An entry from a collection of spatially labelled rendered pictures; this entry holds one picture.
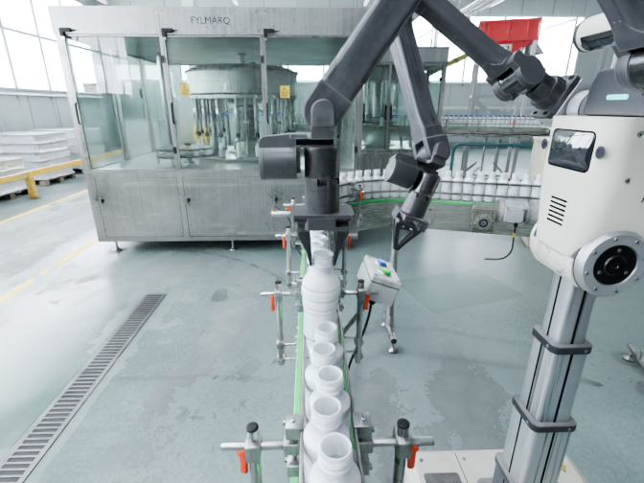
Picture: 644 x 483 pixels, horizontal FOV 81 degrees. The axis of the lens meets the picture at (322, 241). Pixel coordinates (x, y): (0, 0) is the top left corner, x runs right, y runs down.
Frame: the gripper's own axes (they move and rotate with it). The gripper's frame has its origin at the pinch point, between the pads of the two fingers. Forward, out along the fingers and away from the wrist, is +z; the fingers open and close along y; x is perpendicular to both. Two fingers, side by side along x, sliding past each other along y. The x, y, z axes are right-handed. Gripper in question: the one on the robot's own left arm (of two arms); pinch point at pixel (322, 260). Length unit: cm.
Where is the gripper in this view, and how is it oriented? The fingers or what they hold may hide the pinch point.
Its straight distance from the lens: 66.4
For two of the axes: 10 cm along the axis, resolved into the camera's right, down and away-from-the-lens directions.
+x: -0.3, -3.4, 9.4
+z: 0.1, 9.4, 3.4
